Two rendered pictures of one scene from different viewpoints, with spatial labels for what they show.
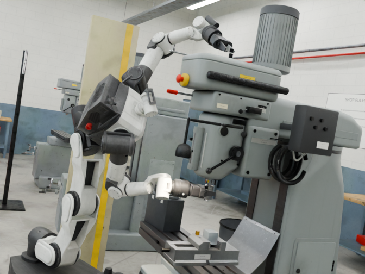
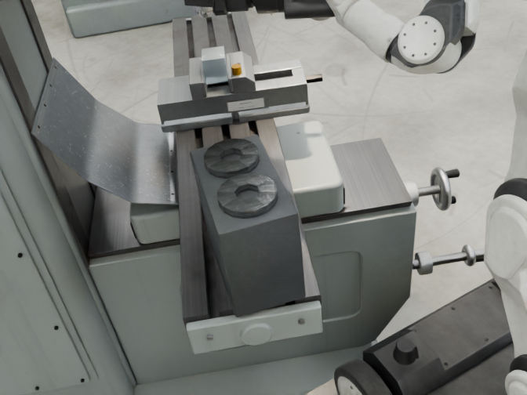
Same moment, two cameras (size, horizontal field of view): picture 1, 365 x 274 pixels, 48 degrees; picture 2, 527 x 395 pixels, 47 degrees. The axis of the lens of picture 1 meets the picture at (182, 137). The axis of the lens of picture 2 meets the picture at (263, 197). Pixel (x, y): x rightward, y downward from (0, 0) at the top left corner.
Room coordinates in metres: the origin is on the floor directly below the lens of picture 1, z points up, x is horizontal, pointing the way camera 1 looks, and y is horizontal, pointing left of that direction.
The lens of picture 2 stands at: (3.07, 0.37, 1.69)
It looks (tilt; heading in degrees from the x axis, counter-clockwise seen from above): 40 degrees down; 204
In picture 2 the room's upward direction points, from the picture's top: 8 degrees counter-clockwise
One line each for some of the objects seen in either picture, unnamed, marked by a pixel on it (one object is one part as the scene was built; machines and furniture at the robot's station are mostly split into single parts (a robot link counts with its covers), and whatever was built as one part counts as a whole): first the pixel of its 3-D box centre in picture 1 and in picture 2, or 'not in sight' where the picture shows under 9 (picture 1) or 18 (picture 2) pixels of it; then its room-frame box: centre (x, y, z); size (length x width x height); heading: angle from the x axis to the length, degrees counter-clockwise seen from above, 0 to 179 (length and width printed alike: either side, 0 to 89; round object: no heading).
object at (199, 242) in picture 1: (199, 241); (240, 71); (1.93, -0.16, 1.01); 0.12 x 0.06 x 0.04; 24
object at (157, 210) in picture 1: (164, 209); (246, 219); (2.41, 0.04, 1.02); 0.22 x 0.12 x 0.20; 35
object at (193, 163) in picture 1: (195, 148); not in sight; (1.98, -0.07, 1.45); 0.04 x 0.04 x 0.21; 27
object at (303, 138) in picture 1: (314, 130); not in sight; (1.86, -0.59, 1.62); 0.20 x 0.09 x 0.21; 117
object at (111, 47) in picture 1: (96, 153); not in sight; (3.54, 0.72, 1.15); 0.52 x 0.40 x 2.30; 117
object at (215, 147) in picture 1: (216, 145); not in sight; (2.03, -0.18, 1.47); 0.21 x 0.19 x 0.32; 27
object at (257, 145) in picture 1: (247, 149); not in sight; (2.11, -0.35, 1.47); 0.24 x 0.19 x 0.26; 27
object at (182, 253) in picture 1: (202, 248); (231, 86); (1.94, -0.18, 0.97); 0.35 x 0.15 x 0.11; 114
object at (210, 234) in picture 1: (209, 236); (215, 65); (1.95, -0.21, 1.03); 0.06 x 0.05 x 0.06; 24
